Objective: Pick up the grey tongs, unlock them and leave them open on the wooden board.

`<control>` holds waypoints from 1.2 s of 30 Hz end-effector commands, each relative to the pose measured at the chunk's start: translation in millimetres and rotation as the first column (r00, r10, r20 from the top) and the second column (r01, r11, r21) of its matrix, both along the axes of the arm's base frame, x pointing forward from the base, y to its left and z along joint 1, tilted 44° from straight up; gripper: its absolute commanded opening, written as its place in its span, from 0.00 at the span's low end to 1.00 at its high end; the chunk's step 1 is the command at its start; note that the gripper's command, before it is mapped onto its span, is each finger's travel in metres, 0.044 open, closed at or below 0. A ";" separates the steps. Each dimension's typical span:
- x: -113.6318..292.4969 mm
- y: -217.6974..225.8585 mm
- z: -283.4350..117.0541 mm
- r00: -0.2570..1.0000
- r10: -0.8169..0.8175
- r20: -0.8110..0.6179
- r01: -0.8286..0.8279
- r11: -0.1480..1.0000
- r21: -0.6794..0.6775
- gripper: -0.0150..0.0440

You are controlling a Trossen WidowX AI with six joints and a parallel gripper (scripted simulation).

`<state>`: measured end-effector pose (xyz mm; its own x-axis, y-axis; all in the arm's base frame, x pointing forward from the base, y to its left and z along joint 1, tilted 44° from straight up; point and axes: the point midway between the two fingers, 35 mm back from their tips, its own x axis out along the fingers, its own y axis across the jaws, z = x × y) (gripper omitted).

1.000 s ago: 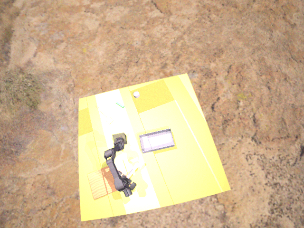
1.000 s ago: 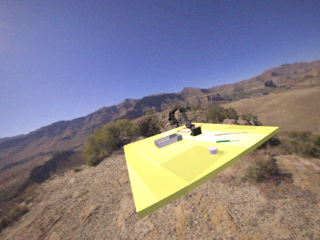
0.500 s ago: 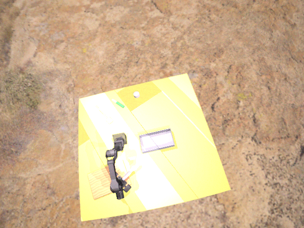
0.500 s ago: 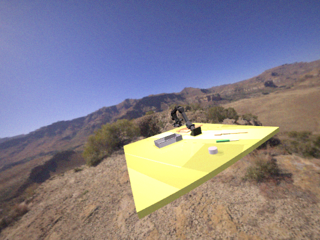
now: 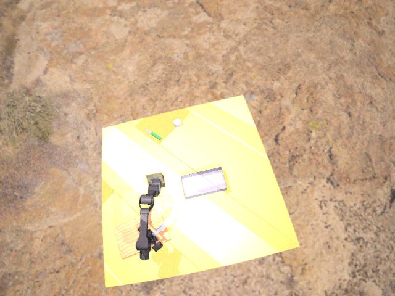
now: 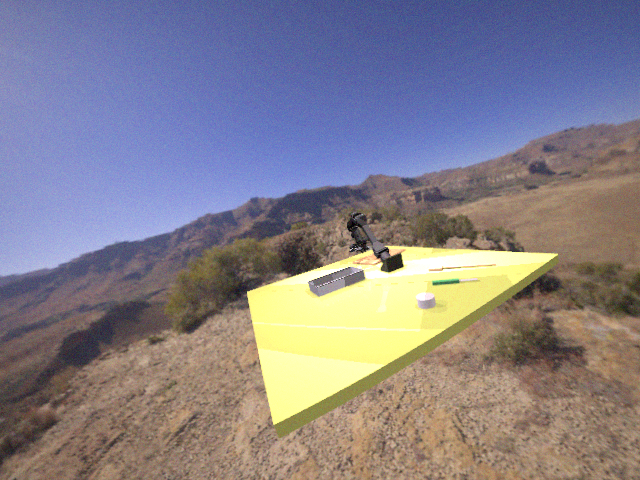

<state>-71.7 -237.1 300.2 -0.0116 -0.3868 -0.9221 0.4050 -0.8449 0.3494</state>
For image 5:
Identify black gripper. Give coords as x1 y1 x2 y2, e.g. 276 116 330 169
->
148 229 163 252

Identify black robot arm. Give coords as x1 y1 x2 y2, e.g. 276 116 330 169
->
136 178 162 260

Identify short grey cylinder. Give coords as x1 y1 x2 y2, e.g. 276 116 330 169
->
173 118 181 127

